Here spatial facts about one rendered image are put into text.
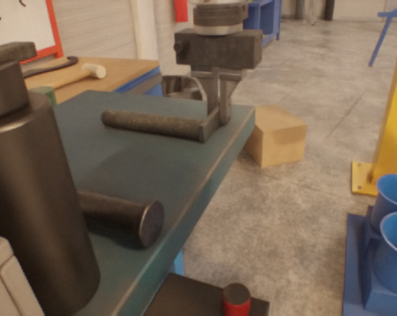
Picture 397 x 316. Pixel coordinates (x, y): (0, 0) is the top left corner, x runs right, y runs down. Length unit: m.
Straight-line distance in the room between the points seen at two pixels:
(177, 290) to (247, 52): 0.34
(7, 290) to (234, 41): 0.42
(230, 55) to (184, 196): 0.23
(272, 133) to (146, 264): 2.07
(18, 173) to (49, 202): 0.03
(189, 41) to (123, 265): 0.35
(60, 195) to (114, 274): 0.11
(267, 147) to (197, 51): 1.89
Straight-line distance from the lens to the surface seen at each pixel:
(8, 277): 0.20
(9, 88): 0.22
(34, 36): 2.57
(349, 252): 1.89
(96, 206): 0.35
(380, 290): 1.58
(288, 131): 2.41
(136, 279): 0.32
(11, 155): 0.21
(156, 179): 0.43
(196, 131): 0.51
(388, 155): 2.34
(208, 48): 0.52
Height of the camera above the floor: 1.30
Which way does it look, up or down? 30 degrees down
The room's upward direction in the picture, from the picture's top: 3 degrees counter-clockwise
